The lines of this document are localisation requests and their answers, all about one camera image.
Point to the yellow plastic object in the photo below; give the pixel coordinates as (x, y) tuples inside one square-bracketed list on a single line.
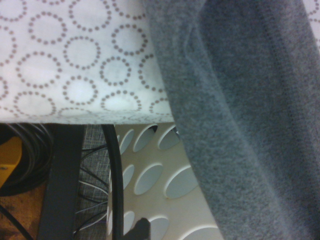
[(10, 162)]

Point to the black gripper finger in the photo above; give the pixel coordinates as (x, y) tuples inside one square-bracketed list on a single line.
[(143, 228)]

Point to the rustic wooden side table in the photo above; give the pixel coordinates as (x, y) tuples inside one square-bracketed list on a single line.
[(62, 187)]

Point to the white perforated laundry basket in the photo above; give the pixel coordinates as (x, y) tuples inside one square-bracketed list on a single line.
[(160, 157)]

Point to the dark grey garment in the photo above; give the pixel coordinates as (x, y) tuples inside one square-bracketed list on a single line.
[(250, 125)]

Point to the white circle-print duvet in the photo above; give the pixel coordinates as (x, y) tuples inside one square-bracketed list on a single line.
[(75, 62)]

